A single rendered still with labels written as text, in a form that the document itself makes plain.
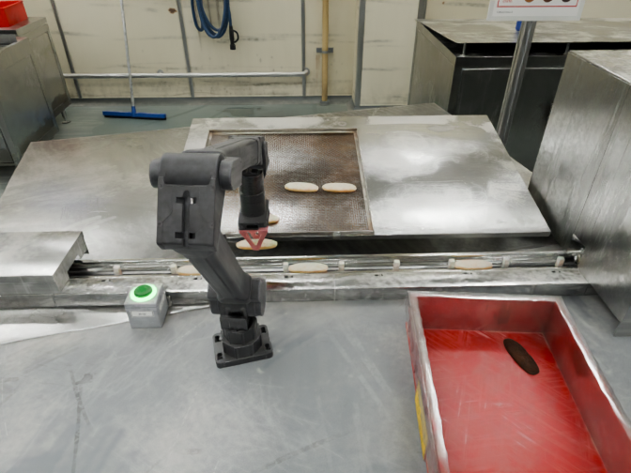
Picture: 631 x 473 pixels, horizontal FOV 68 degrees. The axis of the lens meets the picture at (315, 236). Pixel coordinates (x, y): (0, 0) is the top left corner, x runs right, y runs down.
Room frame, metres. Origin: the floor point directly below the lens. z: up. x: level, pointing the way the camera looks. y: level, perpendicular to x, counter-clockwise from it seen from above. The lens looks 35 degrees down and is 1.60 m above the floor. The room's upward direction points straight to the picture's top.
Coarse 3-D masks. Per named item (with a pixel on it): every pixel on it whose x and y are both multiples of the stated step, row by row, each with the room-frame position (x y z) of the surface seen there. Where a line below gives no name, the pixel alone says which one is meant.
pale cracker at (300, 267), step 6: (294, 264) 0.93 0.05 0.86; (300, 264) 0.93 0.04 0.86; (306, 264) 0.93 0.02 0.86; (312, 264) 0.93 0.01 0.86; (318, 264) 0.93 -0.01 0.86; (294, 270) 0.91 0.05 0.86; (300, 270) 0.90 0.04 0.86; (306, 270) 0.91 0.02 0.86; (312, 270) 0.91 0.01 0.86; (318, 270) 0.91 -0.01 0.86; (324, 270) 0.91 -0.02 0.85
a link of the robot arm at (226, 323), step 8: (224, 304) 0.67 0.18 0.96; (232, 304) 0.67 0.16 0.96; (240, 304) 0.67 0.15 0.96; (224, 312) 0.67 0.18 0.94; (232, 312) 0.67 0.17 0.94; (240, 312) 0.67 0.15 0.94; (224, 320) 0.66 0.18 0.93; (232, 320) 0.66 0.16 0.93; (240, 320) 0.66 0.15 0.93; (248, 320) 0.68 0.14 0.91; (224, 328) 0.66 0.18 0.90; (232, 328) 0.66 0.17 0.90; (240, 328) 0.66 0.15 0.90
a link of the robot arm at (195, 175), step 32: (160, 160) 0.55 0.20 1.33; (192, 160) 0.55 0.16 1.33; (160, 192) 0.52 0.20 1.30; (192, 192) 0.52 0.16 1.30; (224, 192) 0.56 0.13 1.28; (160, 224) 0.50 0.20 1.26; (192, 224) 0.50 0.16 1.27; (192, 256) 0.51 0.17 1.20; (224, 256) 0.56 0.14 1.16; (224, 288) 0.60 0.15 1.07; (256, 288) 0.67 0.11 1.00
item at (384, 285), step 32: (64, 288) 0.83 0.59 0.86; (96, 288) 0.83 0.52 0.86; (128, 288) 0.83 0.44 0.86; (192, 288) 0.83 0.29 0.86; (288, 288) 0.83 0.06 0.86; (320, 288) 0.83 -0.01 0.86; (352, 288) 0.83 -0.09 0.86; (384, 288) 0.84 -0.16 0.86; (416, 288) 0.84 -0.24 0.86; (448, 288) 0.84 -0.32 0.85; (480, 288) 0.84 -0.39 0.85; (512, 288) 0.85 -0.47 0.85; (544, 288) 0.85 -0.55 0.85; (576, 288) 0.85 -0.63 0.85
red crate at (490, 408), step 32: (448, 352) 0.67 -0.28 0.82; (480, 352) 0.67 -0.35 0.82; (544, 352) 0.67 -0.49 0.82; (448, 384) 0.59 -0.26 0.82; (480, 384) 0.59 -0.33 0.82; (512, 384) 0.59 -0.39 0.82; (544, 384) 0.59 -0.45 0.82; (448, 416) 0.52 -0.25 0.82; (480, 416) 0.52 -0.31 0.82; (512, 416) 0.52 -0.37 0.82; (544, 416) 0.52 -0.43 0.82; (576, 416) 0.52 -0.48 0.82; (448, 448) 0.46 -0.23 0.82; (480, 448) 0.46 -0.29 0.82; (512, 448) 0.46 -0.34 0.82; (544, 448) 0.46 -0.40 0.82; (576, 448) 0.46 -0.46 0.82
